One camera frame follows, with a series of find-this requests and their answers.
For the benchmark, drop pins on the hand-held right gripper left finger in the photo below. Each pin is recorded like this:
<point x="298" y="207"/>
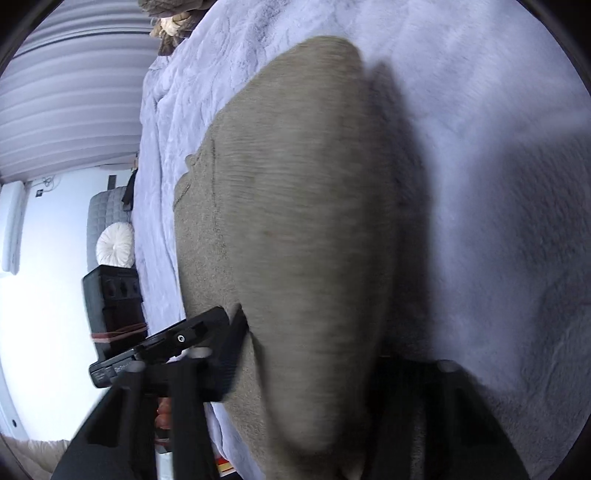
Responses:
<point x="226" y="364"/>

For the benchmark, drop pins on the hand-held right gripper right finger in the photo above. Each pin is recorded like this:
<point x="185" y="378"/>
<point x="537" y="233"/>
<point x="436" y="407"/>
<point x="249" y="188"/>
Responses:
<point x="461" y="415"/>

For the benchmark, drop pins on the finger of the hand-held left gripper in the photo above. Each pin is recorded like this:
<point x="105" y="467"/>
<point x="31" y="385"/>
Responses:
<point x="175" y="339"/>

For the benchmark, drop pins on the olive knit sweater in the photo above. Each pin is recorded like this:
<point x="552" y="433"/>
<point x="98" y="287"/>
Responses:
<point x="300" y="230"/>

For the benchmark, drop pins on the pile of brown beige clothes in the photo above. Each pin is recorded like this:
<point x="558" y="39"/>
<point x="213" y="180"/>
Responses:
<point x="173" y="23"/>

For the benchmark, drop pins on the person's left hand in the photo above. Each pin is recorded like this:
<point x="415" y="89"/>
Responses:
<point x="164" y="415"/>

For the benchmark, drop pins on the round white pillow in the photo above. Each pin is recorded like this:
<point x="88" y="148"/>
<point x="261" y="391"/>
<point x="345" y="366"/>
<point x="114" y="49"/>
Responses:
<point x="114" y="245"/>

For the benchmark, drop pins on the grey quilted headboard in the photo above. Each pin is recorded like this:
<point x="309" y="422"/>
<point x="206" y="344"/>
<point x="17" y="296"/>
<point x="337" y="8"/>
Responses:
<point x="104" y="207"/>

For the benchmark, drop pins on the white air conditioner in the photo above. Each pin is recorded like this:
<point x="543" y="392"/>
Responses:
<point x="11" y="226"/>

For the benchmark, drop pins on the beige cloth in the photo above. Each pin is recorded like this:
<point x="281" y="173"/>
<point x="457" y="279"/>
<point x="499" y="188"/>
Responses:
<point x="41" y="457"/>

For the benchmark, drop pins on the grey pleated curtain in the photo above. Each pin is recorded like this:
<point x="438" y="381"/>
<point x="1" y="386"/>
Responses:
<point x="78" y="92"/>

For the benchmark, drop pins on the lavender plush blanket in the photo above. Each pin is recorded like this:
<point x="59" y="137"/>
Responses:
<point x="485" y="184"/>

